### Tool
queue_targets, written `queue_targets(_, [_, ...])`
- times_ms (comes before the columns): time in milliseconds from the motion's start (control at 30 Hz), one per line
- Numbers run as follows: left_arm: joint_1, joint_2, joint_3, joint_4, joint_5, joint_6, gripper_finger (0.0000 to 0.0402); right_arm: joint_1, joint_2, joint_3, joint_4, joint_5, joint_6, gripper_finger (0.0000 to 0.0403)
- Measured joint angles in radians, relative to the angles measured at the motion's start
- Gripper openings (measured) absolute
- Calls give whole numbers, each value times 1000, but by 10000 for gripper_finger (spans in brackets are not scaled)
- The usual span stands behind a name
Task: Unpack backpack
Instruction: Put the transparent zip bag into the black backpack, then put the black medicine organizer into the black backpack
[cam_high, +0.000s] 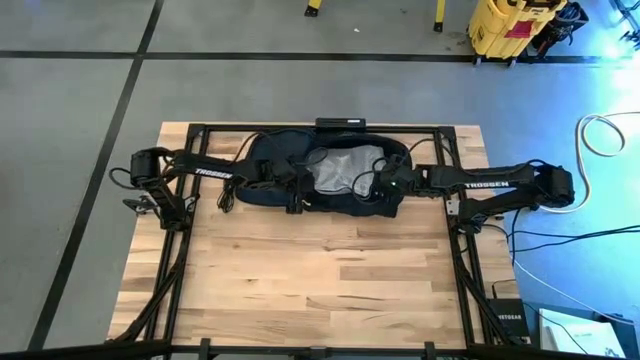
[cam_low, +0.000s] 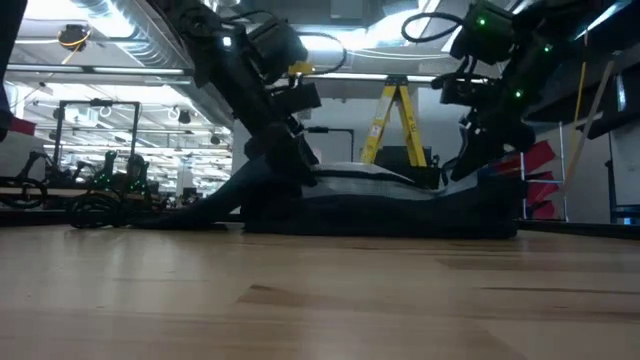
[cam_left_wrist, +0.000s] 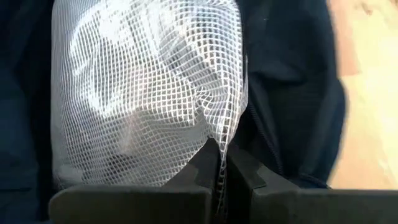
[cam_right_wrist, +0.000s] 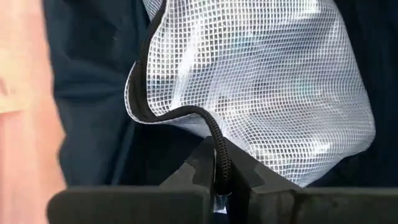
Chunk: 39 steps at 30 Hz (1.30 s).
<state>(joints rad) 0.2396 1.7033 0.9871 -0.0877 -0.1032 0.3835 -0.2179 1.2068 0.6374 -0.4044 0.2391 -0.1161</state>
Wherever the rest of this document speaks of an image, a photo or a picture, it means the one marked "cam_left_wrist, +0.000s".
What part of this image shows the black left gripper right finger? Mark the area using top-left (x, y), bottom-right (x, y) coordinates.
top-left (226, 146), bottom-right (398, 224)

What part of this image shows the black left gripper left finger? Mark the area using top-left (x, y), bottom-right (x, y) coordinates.
top-left (48, 139), bottom-right (221, 224)

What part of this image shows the white mesh zip pouch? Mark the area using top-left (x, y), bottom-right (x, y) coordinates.
top-left (50, 0), bottom-right (249, 215)

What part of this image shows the navy blue backpack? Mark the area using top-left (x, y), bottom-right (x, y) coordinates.
top-left (0, 0), bottom-right (347, 224)

